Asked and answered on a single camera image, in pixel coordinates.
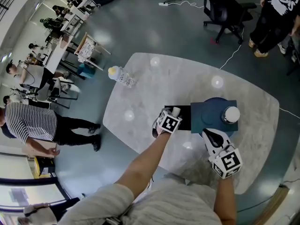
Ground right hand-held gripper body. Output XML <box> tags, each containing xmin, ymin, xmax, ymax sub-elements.
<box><xmin>208</xmin><ymin>144</ymin><xmax>242</xmax><ymax>180</ymax></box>

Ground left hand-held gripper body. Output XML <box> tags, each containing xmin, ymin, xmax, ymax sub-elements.
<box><xmin>151</xmin><ymin>110</ymin><xmax>183</xmax><ymax>139</ymax></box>

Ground small white cylinder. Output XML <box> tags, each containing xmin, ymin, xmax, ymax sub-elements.
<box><xmin>169</xmin><ymin>106</ymin><xmax>182</xmax><ymax>117</ymax></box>

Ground black tray box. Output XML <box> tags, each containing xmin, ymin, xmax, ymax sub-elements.
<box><xmin>164</xmin><ymin>105</ymin><xmax>192</xmax><ymax>131</ymax></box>

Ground person's right forearm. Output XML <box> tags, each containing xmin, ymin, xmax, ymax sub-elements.
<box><xmin>214</xmin><ymin>177</ymin><xmax>236</xmax><ymax>224</ymax></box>

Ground person's left forearm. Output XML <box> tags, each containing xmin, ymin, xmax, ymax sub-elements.
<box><xmin>113</xmin><ymin>131</ymin><xmax>171</xmax><ymax>200</ymax></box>

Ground glass jar white lid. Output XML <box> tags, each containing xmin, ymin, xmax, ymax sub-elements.
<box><xmin>221</xmin><ymin>106</ymin><xmax>241</xmax><ymax>124</ymax></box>

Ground dark teal storage box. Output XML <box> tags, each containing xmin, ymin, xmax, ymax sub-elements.
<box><xmin>190</xmin><ymin>100</ymin><xmax>239</xmax><ymax>134</ymax></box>

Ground round blue tray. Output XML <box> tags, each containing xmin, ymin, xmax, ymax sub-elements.
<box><xmin>198</xmin><ymin>97</ymin><xmax>235</xmax><ymax>139</ymax></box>

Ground wooden plank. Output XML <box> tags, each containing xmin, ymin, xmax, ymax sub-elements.
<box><xmin>263</xmin><ymin>185</ymin><xmax>290</xmax><ymax>225</ymax></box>

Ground clear patterned bottle yellow cap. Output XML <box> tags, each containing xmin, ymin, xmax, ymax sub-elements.
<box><xmin>107</xmin><ymin>65</ymin><xmax>136</xmax><ymax>88</ymax></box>

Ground person's grey knit shirt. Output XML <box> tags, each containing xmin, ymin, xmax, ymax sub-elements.
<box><xmin>57</xmin><ymin>172</ymin><xmax>223</xmax><ymax>225</ymax></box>

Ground teal bin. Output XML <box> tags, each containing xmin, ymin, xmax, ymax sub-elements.
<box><xmin>76</xmin><ymin>63</ymin><xmax>96</xmax><ymax>78</ymax></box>

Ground wooden chair patterned cushion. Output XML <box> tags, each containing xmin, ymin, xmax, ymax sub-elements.
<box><xmin>74</xmin><ymin>31</ymin><xmax>112</xmax><ymax>71</ymax></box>

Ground black office chair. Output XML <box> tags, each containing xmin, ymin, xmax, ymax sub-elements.
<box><xmin>202</xmin><ymin>0</ymin><xmax>257</xmax><ymax>44</ymax></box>

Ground grey chair black legs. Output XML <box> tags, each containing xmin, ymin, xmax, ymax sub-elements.
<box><xmin>36</xmin><ymin>77</ymin><xmax>79</xmax><ymax>109</ymax></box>

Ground white table black legs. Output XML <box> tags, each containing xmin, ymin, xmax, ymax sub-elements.
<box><xmin>60</xmin><ymin>15</ymin><xmax>85</xmax><ymax>36</ymax></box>
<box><xmin>43</xmin><ymin>35</ymin><xmax>75</xmax><ymax>74</ymax></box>

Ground yellow black case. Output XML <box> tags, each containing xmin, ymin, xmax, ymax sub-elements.
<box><xmin>34</xmin><ymin>156</ymin><xmax>57</xmax><ymax>179</ymax></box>

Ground white floor cable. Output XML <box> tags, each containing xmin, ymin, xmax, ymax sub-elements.
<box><xmin>278</xmin><ymin>106</ymin><xmax>300</xmax><ymax>120</ymax></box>
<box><xmin>167</xmin><ymin>0</ymin><xmax>205</xmax><ymax>9</ymax></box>
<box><xmin>219</xmin><ymin>28</ymin><xmax>245</xmax><ymax>70</ymax></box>

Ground black strap buckle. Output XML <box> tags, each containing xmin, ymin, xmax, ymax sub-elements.
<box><xmin>105</xmin><ymin>204</ymin><xmax>133</xmax><ymax>225</ymax></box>

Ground black window frame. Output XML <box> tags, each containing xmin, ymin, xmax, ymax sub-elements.
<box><xmin>0</xmin><ymin>176</ymin><xmax>71</xmax><ymax>214</ymax></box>

